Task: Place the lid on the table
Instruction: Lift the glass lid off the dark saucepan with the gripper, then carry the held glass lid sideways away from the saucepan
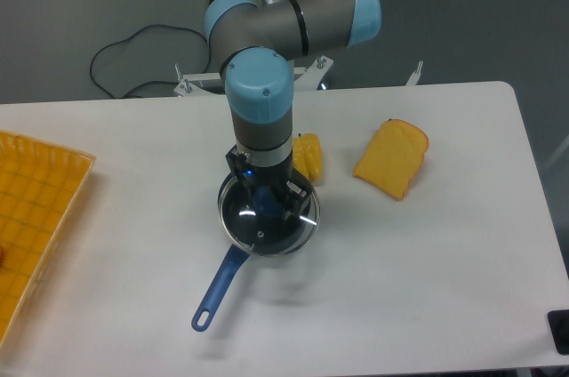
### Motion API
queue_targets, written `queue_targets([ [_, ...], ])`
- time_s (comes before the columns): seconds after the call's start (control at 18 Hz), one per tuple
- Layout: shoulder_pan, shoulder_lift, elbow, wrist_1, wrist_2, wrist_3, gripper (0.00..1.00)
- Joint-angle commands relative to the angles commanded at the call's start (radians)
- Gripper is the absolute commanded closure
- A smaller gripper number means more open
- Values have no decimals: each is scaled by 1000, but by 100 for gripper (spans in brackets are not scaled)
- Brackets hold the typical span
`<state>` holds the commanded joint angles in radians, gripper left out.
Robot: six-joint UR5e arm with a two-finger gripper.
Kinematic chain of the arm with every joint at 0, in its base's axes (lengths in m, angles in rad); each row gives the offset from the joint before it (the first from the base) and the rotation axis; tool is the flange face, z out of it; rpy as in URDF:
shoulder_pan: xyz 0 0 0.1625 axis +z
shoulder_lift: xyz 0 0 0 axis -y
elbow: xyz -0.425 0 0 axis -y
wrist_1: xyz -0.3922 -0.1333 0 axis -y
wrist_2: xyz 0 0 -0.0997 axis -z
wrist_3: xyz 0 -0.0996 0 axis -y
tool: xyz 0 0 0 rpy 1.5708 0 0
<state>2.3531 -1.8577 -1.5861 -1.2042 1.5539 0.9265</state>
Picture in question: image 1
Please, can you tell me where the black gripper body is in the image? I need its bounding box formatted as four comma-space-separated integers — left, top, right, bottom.
225, 144, 293, 208

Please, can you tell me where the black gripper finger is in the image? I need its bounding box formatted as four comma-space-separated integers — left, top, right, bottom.
236, 154, 256, 210
279, 180, 310, 221

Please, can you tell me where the glass lid blue knob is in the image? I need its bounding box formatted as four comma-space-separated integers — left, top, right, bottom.
218, 170, 320, 257

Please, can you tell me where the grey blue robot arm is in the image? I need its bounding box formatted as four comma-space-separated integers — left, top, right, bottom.
204, 0, 382, 218

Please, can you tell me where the yellow toy bell pepper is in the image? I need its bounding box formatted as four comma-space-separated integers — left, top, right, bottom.
293, 133, 323, 183

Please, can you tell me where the toy bread slice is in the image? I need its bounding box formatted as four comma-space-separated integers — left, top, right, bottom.
352, 119, 429, 201

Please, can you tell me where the yellow plastic basket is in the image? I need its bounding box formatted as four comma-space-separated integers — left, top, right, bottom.
1, 131, 96, 341

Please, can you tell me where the black corner object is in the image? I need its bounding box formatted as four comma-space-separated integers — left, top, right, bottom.
547, 309, 569, 356

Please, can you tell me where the dark saucepan blue handle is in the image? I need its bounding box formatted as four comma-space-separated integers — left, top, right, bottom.
190, 174, 319, 333

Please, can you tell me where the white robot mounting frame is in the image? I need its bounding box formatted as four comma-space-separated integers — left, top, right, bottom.
172, 55, 425, 97

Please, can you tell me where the black cable on floor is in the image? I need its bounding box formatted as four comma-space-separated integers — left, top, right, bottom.
89, 23, 212, 100

